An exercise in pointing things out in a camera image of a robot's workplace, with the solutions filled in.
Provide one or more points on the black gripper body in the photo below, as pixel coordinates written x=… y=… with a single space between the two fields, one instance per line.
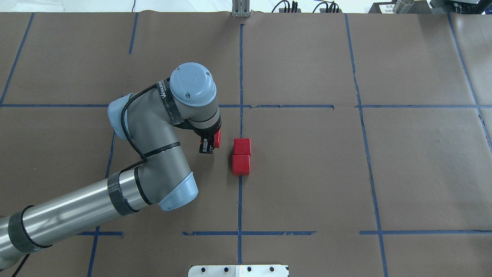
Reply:
x=206 y=135

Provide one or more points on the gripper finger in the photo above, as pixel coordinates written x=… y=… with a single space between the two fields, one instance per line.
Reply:
x=207 y=145

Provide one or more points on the red cube block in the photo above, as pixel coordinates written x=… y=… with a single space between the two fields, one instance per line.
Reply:
x=242 y=146
x=241 y=164
x=217 y=139

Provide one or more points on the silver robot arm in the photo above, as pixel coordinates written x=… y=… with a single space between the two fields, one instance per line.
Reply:
x=147 y=120

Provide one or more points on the steel cup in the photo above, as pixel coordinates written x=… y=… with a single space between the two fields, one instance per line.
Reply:
x=402 y=6

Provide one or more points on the aluminium frame post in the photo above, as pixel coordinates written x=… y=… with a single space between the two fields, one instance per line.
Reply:
x=241 y=8

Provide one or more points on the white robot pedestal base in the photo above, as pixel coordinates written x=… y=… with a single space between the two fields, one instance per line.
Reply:
x=258 y=270

